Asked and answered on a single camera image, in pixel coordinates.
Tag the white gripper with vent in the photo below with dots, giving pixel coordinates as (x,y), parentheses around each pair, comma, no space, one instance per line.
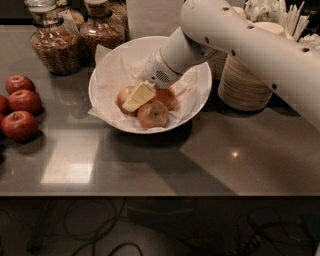
(157,72)

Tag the yellow-red apple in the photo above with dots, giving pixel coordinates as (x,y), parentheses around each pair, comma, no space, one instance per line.
(167,96)
(152,114)
(121,97)

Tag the white bowl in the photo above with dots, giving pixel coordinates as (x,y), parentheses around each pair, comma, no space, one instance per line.
(200,90)

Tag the white paper liner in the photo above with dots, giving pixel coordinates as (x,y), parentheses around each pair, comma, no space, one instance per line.
(116,70)

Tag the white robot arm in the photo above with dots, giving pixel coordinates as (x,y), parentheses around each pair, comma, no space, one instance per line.
(288,68)

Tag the red apple middle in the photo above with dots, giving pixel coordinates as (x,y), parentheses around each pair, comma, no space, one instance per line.
(25,100)

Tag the red apple front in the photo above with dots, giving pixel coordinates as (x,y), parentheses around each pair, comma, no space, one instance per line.
(19,126)

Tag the red apple top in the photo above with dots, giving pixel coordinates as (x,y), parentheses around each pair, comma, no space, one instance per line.
(19,82)

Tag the red apple at left edge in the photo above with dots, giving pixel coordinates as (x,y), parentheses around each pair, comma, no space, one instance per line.
(4,106)

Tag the back right granola jar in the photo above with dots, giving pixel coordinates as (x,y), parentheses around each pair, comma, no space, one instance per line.
(120,10)

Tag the white napkin dispenser box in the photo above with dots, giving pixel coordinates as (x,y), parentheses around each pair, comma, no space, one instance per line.
(153,17)

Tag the middle granola glass jar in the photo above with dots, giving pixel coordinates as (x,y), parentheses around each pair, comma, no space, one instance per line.
(102,27)

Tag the granola glass jar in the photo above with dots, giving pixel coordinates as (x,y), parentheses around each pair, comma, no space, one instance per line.
(57,48)
(102,27)

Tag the rear stack of paper bowls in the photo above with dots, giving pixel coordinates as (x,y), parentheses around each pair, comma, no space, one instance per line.
(216,64)

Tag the stack of paper bowls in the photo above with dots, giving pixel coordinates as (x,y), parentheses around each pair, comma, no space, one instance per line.
(216,64)
(240,89)

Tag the front stack of paper bowls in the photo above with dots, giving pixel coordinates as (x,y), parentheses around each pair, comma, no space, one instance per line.
(240,89)

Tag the back left granola jar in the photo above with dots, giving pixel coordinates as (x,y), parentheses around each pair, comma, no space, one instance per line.
(70,15)

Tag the front left granola glass jar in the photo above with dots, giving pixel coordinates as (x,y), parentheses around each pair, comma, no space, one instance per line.
(57,48)

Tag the white plastic cutlery bunch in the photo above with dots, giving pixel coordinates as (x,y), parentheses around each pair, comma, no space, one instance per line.
(276,11)

